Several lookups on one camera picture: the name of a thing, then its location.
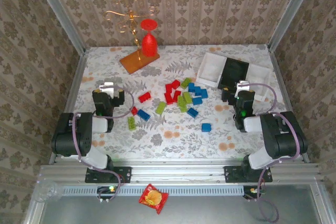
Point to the small red lego brick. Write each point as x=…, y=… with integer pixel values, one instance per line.
x=134, y=110

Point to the white plastic bin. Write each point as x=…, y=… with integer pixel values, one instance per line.
x=210, y=69
x=260, y=77

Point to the blue lego brick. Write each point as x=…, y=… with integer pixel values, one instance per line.
x=191, y=87
x=197, y=100
x=204, y=93
x=206, y=127
x=143, y=114
x=192, y=112
x=198, y=90

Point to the black plastic bin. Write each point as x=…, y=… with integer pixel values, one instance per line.
x=233, y=72

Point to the green lego brick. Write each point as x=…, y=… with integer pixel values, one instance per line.
x=161, y=107
x=186, y=83
x=132, y=123
x=187, y=97
x=181, y=104

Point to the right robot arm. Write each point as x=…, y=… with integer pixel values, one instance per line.
x=283, y=134

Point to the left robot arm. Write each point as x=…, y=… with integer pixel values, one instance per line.
x=68, y=134

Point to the red wine glass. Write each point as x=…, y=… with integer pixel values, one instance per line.
x=149, y=45

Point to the black controller board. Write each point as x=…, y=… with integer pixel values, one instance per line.
x=105, y=190
x=249, y=191

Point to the clear plastic cup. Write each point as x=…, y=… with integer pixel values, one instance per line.
x=48, y=191

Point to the red snack packet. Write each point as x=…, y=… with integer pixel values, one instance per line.
x=153, y=197

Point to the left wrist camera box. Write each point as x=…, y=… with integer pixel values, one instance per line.
x=107, y=90

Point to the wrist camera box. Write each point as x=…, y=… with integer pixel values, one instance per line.
x=107, y=90
x=241, y=89

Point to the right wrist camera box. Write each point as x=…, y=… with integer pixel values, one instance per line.
x=241, y=89

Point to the aluminium table side rail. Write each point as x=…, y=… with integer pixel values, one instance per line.
x=75, y=77
x=278, y=77

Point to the aluminium frame post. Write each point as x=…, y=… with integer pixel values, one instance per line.
x=59, y=11
x=292, y=11

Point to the wide aluminium base rail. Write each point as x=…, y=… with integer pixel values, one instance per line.
x=178, y=172

